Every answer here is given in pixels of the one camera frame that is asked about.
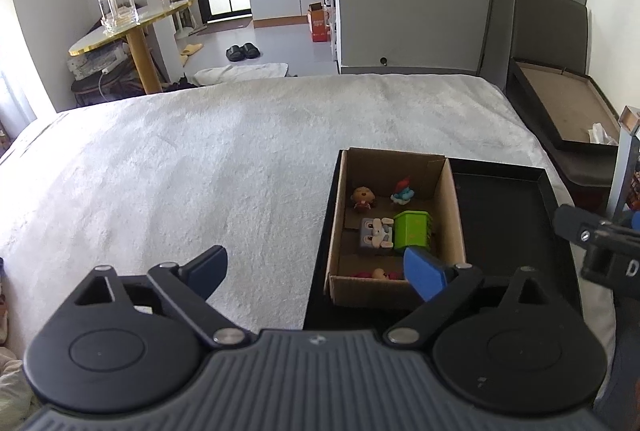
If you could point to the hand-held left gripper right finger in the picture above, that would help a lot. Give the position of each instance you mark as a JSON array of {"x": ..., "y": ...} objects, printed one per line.
[{"x": 425, "y": 276}]

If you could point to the pink toy figure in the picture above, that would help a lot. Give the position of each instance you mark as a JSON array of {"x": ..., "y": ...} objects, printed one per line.
[{"x": 380, "y": 274}]

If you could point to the brown cardboard box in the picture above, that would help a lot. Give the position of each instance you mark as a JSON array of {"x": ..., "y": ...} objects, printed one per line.
[{"x": 365, "y": 293}]

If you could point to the white floor towel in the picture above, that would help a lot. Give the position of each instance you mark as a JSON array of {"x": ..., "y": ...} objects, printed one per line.
[{"x": 240, "y": 73}]

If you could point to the dark upholstered panel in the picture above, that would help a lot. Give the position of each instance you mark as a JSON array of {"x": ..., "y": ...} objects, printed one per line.
[{"x": 545, "y": 21}]

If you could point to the red basket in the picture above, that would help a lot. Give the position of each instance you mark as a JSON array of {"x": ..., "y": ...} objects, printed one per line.
[{"x": 635, "y": 191}]

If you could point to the grey desk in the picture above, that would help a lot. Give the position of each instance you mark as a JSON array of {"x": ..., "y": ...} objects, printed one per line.
[{"x": 625, "y": 151}]

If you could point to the orange cardboard box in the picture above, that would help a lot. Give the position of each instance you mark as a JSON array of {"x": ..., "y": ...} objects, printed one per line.
[{"x": 318, "y": 25}]

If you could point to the round gold table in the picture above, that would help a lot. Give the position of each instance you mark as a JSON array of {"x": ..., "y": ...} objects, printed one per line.
[{"x": 140, "y": 56}]

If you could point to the white power strip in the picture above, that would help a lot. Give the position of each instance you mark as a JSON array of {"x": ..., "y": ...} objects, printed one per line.
[{"x": 97, "y": 62}]

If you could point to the black picture frame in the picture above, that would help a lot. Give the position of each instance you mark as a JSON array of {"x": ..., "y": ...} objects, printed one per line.
[{"x": 560, "y": 101}]

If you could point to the black tray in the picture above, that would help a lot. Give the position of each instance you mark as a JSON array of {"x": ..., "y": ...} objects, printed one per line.
[{"x": 500, "y": 221}]

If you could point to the clear glass jar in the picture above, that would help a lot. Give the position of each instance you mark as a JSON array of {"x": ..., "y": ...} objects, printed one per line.
[{"x": 117, "y": 3}]

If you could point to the beige cloth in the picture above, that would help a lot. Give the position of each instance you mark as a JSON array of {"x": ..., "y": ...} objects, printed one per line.
[{"x": 12, "y": 386}]

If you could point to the white tissue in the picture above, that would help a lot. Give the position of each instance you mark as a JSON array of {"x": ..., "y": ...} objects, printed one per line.
[{"x": 602, "y": 135}]

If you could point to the brown toy figure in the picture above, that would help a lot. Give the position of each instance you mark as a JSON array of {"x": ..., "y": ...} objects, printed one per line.
[{"x": 363, "y": 198}]

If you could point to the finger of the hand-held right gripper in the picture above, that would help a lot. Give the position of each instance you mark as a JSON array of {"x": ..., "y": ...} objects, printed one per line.
[{"x": 575, "y": 222}]

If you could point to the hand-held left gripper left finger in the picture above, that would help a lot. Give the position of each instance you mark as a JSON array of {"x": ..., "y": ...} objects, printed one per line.
[{"x": 207, "y": 268}]

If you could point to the red and blue toy figure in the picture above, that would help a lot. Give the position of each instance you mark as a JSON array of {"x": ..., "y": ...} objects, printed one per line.
[{"x": 402, "y": 192}]

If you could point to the yellow slipper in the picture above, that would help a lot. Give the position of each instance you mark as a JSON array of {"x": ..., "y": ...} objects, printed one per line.
[{"x": 190, "y": 49}]

